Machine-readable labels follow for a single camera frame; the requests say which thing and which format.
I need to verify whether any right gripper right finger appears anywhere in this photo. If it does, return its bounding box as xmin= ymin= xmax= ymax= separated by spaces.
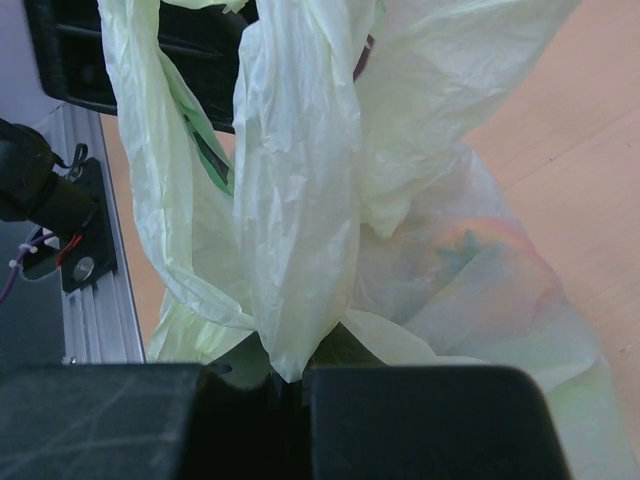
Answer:
xmin=310 ymin=366 xmax=571 ymax=479

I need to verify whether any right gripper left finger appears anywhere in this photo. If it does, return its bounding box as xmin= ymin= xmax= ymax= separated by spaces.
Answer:
xmin=0 ymin=362 xmax=281 ymax=480

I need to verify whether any orange persimmon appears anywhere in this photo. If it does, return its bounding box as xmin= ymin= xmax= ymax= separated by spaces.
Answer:
xmin=394 ymin=216 xmax=563 ymax=331

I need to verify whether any light green plastic bag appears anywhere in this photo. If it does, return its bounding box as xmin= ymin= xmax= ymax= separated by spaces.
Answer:
xmin=98 ymin=1 xmax=639 ymax=479

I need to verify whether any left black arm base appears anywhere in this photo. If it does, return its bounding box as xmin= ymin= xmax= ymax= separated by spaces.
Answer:
xmin=23 ymin=143 xmax=117 ymax=293

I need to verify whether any aluminium frame rail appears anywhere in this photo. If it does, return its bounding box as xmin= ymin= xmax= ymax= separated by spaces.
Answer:
xmin=48 ymin=104 xmax=145 ymax=364

